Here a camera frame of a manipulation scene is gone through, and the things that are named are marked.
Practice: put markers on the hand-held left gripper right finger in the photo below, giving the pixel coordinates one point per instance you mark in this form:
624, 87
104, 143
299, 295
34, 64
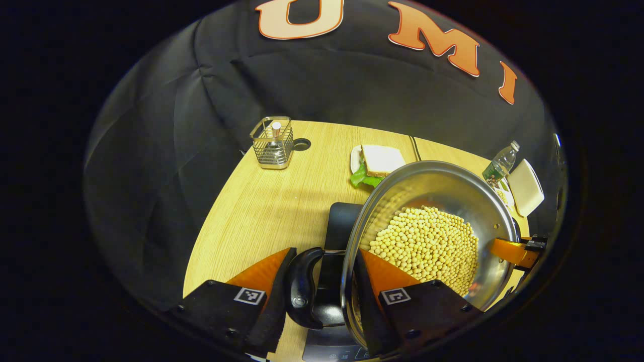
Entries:
370, 311

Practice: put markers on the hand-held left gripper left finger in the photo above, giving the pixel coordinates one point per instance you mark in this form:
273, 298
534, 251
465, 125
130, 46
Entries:
279, 296

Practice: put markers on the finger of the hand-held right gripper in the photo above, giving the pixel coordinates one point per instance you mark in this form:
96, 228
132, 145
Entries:
510, 251

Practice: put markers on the black induction cooktop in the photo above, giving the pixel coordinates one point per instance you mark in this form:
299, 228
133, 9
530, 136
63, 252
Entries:
342, 226

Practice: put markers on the white divided bean tray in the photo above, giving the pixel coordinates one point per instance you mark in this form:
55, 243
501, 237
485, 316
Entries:
504, 193

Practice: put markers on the white toaster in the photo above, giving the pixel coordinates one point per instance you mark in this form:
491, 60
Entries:
526, 188

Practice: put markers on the pile of soybeans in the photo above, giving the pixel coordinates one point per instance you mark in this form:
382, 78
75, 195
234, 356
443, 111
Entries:
427, 246

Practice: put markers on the clear plastic water bottle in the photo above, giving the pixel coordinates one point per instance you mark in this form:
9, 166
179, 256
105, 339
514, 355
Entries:
500, 163

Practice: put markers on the sandwich with lettuce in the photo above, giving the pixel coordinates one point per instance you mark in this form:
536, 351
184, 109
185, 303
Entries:
382, 160

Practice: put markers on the white sandwich plate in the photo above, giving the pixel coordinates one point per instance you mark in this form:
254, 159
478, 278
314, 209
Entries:
355, 158

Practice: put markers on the pink tipped utensil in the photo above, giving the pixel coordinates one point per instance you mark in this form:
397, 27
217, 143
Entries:
276, 129

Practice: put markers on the black backdrop cloth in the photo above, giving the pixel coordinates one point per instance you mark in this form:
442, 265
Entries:
166, 151

